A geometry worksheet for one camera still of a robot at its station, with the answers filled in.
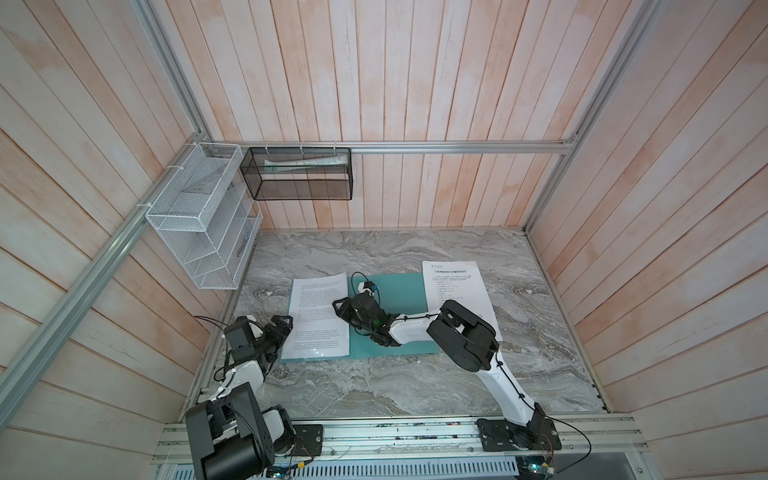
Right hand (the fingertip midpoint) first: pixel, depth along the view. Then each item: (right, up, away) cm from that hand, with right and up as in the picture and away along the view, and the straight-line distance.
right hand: (332, 307), depth 96 cm
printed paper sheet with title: (+45, +8, +9) cm, 46 cm away
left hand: (-12, -6, -6) cm, 15 cm away
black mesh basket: (-13, +46, +8) cm, 49 cm away
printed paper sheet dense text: (-4, -7, -3) cm, 9 cm away
